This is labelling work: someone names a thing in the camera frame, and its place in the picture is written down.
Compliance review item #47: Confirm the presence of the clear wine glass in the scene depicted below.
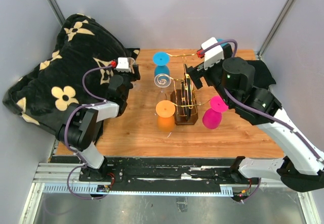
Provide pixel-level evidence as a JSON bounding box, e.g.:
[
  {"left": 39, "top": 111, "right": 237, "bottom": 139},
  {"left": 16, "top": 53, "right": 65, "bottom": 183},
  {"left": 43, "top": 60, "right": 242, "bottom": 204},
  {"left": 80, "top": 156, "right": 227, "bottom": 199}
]
[
  {"left": 127, "top": 57, "right": 141, "bottom": 89},
  {"left": 154, "top": 73, "right": 172, "bottom": 103}
]

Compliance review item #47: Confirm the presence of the gold wine glass rack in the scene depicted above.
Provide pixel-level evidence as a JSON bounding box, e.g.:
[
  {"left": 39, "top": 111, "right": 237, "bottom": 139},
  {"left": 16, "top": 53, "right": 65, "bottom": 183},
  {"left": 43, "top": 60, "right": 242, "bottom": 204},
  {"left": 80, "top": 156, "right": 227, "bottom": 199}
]
[{"left": 170, "top": 54, "right": 203, "bottom": 126}]

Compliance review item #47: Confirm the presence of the black cloth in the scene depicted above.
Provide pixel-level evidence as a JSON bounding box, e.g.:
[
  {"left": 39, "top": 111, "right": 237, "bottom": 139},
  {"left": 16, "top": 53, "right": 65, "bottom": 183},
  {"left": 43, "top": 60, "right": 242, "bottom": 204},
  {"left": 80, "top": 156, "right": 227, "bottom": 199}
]
[{"left": 247, "top": 60, "right": 276, "bottom": 89}]

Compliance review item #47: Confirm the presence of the black floral blanket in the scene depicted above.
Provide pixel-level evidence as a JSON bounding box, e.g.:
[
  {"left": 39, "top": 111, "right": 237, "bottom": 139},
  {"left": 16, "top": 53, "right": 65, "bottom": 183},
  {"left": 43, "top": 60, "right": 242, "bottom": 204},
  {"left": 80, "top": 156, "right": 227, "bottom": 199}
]
[{"left": 3, "top": 14, "right": 140, "bottom": 134}]

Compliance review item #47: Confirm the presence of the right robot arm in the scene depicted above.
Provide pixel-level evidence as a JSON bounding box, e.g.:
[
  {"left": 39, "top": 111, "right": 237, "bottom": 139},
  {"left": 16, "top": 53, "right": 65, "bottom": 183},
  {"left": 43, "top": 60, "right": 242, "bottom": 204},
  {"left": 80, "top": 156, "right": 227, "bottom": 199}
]
[{"left": 185, "top": 57, "right": 323, "bottom": 193}]

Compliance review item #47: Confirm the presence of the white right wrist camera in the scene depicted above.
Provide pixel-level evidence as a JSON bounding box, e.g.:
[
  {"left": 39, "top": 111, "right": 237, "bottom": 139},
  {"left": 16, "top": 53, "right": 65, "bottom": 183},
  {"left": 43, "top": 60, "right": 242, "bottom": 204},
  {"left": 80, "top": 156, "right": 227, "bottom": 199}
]
[{"left": 201, "top": 37, "right": 224, "bottom": 70}]

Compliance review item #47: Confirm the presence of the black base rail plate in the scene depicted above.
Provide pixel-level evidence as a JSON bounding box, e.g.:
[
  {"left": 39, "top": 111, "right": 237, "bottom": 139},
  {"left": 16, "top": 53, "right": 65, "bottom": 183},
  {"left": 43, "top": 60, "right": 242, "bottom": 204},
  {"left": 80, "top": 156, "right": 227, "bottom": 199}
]
[{"left": 45, "top": 156, "right": 259, "bottom": 197}]

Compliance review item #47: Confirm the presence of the orange wine glass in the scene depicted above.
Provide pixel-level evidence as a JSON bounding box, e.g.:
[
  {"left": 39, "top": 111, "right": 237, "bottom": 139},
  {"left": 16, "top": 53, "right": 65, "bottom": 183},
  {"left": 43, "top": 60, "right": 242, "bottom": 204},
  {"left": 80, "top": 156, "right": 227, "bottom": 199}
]
[{"left": 155, "top": 100, "right": 175, "bottom": 133}]

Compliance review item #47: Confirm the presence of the pink wine glass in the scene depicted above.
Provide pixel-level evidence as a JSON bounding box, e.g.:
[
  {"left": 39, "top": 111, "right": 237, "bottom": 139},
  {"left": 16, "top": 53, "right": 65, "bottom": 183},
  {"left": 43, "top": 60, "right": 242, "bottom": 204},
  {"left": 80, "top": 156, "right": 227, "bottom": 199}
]
[{"left": 202, "top": 96, "right": 229, "bottom": 130}]

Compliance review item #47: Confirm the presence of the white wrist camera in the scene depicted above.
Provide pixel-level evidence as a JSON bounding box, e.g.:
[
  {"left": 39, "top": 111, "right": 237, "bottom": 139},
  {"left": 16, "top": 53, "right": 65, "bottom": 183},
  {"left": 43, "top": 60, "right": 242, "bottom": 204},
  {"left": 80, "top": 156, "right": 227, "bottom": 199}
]
[
  {"left": 115, "top": 57, "right": 131, "bottom": 72},
  {"left": 201, "top": 37, "right": 224, "bottom": 70}
]

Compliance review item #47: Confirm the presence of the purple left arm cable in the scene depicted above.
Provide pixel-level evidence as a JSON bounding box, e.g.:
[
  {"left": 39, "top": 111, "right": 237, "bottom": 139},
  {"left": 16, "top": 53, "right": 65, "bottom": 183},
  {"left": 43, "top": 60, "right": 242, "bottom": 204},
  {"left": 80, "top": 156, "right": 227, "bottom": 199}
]
[{"left": 64, "top": 61, "right": 118, "bottom": 201}]

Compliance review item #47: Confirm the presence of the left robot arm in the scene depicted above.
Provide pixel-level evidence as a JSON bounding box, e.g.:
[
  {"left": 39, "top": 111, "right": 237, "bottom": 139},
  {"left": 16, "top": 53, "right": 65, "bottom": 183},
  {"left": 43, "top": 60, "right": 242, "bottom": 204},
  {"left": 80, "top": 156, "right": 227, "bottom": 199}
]
[{"left": 55, "top": 60, "right": 140, "bottom": 181}]

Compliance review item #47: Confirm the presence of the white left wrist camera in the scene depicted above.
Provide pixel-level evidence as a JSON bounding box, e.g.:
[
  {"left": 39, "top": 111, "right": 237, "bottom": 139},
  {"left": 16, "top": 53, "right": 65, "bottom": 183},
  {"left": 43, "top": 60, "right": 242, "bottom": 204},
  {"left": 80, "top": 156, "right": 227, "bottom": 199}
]
[{"left": 115, "top": 57, "right": 131, "bottom": 72}]

